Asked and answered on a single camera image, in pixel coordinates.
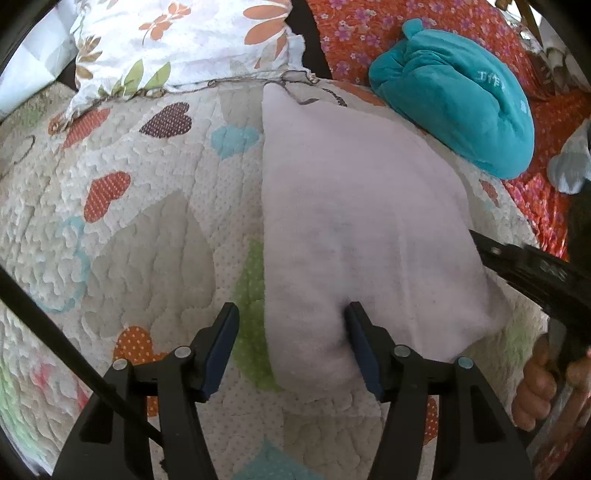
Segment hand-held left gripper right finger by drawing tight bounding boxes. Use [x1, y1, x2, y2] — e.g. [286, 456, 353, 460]
[344, 301, 536, 480]

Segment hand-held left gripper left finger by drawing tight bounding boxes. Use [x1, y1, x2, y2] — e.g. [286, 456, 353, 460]
[53, 302, 241, 480]

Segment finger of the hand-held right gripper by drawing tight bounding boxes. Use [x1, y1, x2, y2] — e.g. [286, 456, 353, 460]
[470, 229, 591, 308]

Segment pale pink baby garment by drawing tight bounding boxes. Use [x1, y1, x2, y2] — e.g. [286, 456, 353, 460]
[261, 84, 513, 393]

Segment person's right hand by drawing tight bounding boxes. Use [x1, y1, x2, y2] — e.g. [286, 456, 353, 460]
[512, 337, 591, 432]

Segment light grey cloth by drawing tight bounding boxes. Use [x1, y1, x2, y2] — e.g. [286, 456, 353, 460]
[547, 122, 591, 195]

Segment heart print quilt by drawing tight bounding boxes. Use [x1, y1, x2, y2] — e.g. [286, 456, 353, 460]
[0, 76, 568, 480]

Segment teal cloth bundle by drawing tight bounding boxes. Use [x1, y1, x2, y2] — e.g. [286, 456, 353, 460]
[368, 18, 536, 181]

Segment white floral pillow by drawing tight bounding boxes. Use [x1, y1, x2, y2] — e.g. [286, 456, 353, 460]
[65, 0, 305, 121]

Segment black cable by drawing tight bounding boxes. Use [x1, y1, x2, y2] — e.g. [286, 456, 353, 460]
[0, 265, 163, 446]

